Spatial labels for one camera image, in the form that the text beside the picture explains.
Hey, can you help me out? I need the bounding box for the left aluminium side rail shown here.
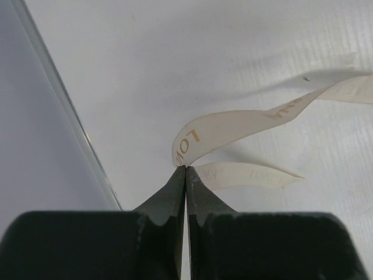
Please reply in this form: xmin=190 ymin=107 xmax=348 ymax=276
xmin=11 ymin=1 xmax=122 ymax=210

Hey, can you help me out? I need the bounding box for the cream printed ribbon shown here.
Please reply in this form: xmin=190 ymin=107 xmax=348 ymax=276
xmin=170 ymin=52 xmax=373 ymax=193

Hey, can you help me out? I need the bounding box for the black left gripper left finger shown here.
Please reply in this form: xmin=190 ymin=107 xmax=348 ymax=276
xmin=1 ymin=166 xmax=186 ymax=279

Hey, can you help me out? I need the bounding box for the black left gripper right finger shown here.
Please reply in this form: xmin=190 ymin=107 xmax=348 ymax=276
xmin=185 ymin=167 xmax=368 ymax=279

